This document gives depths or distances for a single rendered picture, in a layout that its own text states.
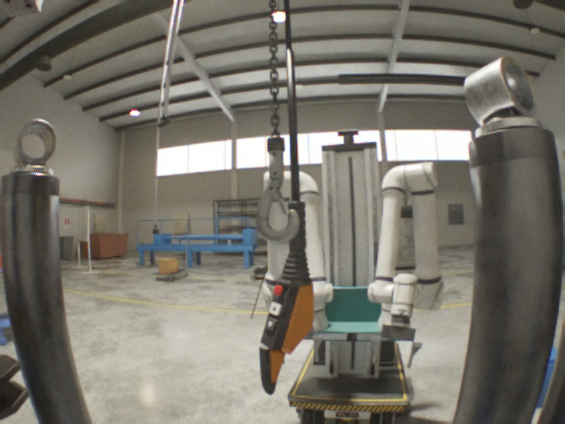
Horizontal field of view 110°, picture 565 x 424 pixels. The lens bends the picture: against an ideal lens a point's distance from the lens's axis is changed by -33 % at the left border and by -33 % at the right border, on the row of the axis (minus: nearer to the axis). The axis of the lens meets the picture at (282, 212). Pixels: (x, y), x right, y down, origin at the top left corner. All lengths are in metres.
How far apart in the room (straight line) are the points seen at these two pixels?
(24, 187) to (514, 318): 1.23
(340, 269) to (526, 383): 1.36
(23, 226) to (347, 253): 1.60
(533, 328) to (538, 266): 0.12
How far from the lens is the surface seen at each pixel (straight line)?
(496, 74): 0.68
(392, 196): 1.42
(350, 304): 1.75
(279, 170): 0.57
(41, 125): 1.07
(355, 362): 1.98
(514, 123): 0.65
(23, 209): 0.97
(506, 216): 0.60
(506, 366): 0.67
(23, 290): 0.99
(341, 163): 1.81
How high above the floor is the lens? 1.31
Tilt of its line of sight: 3 degrees up
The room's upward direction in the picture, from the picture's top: 2 degrees counter-clockwise
